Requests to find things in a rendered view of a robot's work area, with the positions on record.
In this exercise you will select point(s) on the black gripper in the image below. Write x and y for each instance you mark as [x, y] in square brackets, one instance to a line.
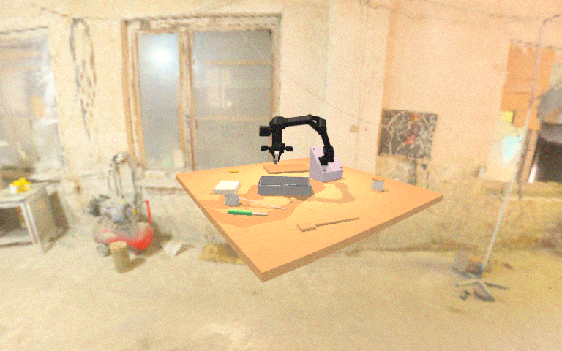
[270, 148]

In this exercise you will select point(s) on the small grey cylinder with orange top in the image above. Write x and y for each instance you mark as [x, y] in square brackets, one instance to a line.
[377, 183]

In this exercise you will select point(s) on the grey ladle with long handle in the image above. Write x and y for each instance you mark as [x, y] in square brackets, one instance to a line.
[233, 199]

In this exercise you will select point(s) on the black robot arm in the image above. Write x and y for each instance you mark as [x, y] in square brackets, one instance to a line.
[278, 123]

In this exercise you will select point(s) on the grey roasting tin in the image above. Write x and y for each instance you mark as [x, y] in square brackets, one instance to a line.
[284, 185]

